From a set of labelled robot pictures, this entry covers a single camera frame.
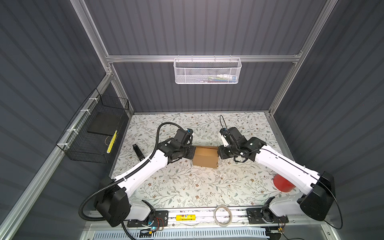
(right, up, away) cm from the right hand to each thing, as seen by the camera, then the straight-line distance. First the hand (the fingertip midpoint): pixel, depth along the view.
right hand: (220, 152), depth 79 cm
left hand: (-15, +1, +2) cm, 15 cm away
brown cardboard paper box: (-8, -2, +1) cm, 8 cm away
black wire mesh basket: (-65, +9, -7) cm, 66 cm away
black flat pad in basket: (-60, +16, -2) cm, 62 cm away
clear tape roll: (+4, -32, -6) cm, 33 cm away
